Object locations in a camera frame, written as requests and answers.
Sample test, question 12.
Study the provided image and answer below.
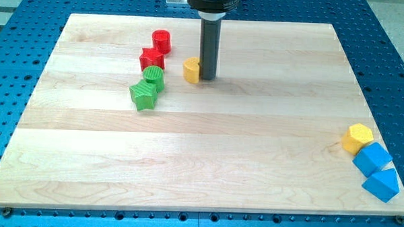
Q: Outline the green star block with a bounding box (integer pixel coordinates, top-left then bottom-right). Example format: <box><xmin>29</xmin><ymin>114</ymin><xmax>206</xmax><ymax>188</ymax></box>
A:
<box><xmin>129</xmin><ymin>79</ymin><xmax>158</xmax><ymax>110</ymax></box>

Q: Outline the red star block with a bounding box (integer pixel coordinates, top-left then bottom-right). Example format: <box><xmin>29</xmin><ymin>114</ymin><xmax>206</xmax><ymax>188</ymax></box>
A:
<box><xmin>139</xmin><ymin>47</ymin><xmax>165</xmax><ymax>71</ymax></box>

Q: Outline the yellow cylinder block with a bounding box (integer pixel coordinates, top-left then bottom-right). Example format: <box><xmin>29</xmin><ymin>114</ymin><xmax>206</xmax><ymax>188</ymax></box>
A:
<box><xmin>182</xmin><ymin>57</ymin><xmax>200</xmax><ymax>84</ymax></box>

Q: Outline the green cylinder block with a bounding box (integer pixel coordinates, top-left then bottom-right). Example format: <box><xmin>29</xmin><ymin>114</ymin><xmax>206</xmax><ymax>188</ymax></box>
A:
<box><xmin>143</xmin><ymin>65</ymin><xmax>165</xmax><ymax>92</ymax></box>

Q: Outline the light wooden board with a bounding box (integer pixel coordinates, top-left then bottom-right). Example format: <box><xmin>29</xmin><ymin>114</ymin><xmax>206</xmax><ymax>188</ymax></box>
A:
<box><xmin>0</xmin><ymin>13</ymin><xmax>404</xmax><ymax>216</ymax></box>

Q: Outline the red cylinder block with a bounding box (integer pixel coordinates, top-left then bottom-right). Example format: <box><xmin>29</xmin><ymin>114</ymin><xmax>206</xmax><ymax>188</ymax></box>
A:
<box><xmin>151</xmin><ymin>30</ymin><xmax>171</xmax><ymax>55</ymax></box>

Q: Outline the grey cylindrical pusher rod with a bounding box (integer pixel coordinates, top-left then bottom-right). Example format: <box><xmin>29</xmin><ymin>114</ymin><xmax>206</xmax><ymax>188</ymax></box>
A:
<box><xmin>198</xmin><ymin>11</ymin><xmax>225</xmax><ymax>81</ymax></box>

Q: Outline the yellow hexagon block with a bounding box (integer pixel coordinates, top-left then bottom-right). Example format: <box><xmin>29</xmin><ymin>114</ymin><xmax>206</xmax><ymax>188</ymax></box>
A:
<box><xmin>341</xmin><ymin>123</ymin><xmax>374</xmax><ymax>155</ymax></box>

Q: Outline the blue cube block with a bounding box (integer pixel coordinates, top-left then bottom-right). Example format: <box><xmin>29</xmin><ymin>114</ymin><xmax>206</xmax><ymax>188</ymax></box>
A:
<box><xmin>353</xmin><ymin>142</ymin><xmax>393</xmax><ymax>177</ymax></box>

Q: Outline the blue triangle block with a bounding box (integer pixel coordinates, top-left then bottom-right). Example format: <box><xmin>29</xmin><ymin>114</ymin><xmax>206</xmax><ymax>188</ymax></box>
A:
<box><xmin>362</xmin><ymin>168</ymin><xmax>399</xmax><ymax>203</ymax></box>

